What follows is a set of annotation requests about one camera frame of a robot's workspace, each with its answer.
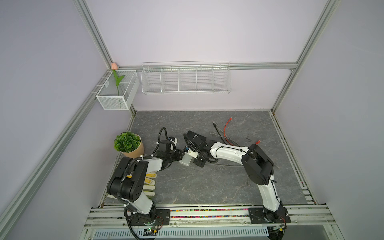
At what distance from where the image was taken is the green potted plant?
0.86 m

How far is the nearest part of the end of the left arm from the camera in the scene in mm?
767

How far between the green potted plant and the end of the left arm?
0.59 ft
